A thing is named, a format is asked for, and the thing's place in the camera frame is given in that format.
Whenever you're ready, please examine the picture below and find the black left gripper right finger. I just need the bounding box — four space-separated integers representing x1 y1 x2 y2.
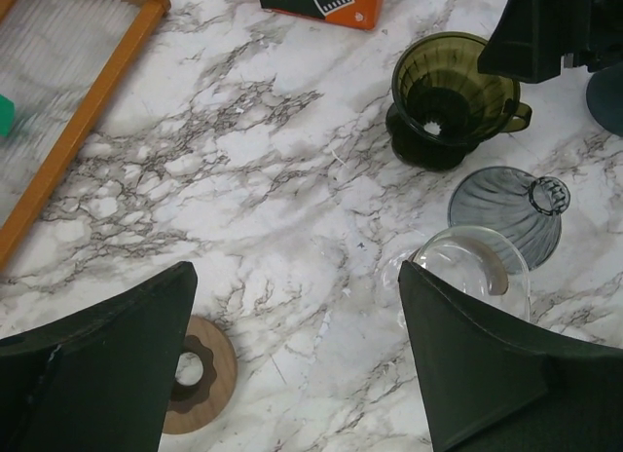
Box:
398 261 622 451

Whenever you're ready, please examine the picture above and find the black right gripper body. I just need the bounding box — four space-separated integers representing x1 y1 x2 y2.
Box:
478 0 622 82

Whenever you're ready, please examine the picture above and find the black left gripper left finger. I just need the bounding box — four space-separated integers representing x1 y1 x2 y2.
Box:
1 262 198 452

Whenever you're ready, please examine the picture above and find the olive green glass dripper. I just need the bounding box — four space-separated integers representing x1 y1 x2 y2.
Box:
385 32 532 170

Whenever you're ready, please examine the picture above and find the round wooden dripper base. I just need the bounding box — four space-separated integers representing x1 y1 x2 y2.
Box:
163 316 238 435

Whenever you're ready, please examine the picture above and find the orange coffee filter box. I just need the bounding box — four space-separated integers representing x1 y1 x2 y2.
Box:
259 0 384 30

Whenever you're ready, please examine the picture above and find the grey carafe with red lid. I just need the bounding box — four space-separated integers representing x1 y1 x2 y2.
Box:
586 63 623 136

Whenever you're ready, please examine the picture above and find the clear glass server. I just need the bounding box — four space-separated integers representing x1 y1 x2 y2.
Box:
379 225 531 321

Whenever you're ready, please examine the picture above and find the green small block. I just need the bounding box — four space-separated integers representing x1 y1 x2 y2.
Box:
0 95 16 136

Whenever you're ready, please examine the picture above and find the orange wooden shelf rack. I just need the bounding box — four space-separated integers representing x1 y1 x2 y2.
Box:
1 0 170 264

